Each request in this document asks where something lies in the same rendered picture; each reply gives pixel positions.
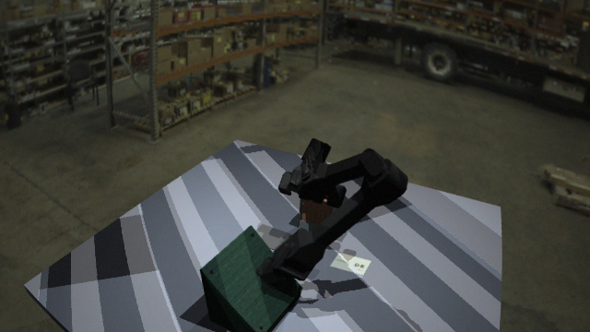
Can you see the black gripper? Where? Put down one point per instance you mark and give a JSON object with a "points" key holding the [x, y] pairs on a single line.
{"points": [[334, 199]]}

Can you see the brown box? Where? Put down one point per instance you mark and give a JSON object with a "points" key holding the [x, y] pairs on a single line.
{"points": [[327, 211], [316, 213], [307, 210]]}

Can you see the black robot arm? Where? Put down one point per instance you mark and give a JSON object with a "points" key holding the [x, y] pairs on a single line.
{"points": [[383, 184]]}

